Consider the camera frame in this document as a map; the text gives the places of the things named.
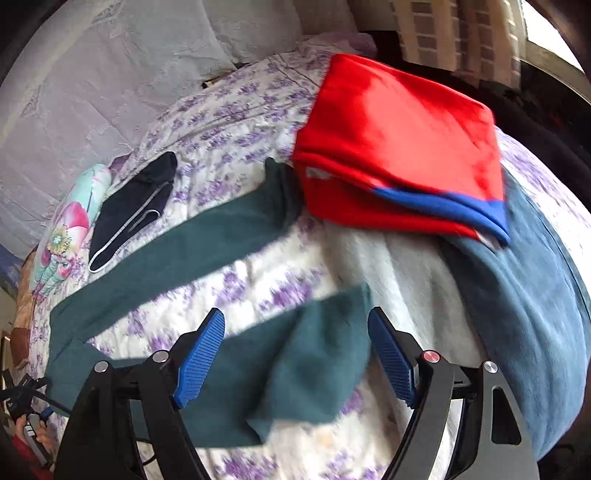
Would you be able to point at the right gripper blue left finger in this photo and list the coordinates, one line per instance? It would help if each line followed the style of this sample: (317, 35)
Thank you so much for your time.
(99, 441)

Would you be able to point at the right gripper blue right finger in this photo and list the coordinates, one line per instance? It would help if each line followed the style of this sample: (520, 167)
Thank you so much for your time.
(492, 440)

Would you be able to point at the teal green pants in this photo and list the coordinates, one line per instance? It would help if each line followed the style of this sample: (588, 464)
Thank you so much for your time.
(282, 360)

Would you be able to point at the brown orange cushion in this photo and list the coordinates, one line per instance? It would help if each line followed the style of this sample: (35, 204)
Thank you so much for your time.
(25, 304)

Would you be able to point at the grey blue fleece blanket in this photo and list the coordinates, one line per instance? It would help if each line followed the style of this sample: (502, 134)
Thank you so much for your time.
(531, 309)

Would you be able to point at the light grey blanket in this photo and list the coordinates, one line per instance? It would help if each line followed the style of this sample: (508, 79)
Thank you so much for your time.
(412, 283)

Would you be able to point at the floral turquoise pink folded quilt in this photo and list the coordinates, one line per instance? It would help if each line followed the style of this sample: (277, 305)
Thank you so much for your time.
(67, 230)

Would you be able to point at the navy folded garment white trim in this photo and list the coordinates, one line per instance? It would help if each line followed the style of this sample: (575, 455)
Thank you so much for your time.
(133, 207)

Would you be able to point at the red garment with blue trim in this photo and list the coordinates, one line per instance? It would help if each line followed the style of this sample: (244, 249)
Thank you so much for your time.
(384, 149)

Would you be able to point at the purple floral bedspread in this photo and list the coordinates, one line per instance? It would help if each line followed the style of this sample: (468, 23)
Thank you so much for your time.
(221, 137)

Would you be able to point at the white embroidered pillow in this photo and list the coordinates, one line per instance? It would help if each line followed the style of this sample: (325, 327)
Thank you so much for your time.
(84, 90)

